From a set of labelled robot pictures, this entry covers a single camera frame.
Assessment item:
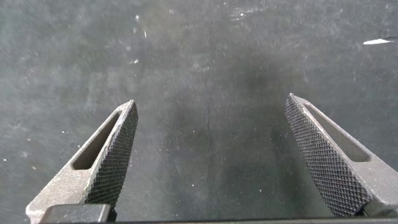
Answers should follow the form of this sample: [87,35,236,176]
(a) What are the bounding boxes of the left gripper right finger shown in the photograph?
[284,93,398,218]

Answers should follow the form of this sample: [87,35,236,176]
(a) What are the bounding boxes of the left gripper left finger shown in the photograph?
[25,99,139,224]

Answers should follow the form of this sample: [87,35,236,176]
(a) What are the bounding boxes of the black table cloth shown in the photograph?
[0,0,398,224]

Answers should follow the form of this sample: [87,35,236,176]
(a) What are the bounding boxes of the small white paper scrap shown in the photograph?
[363,38,394,45]

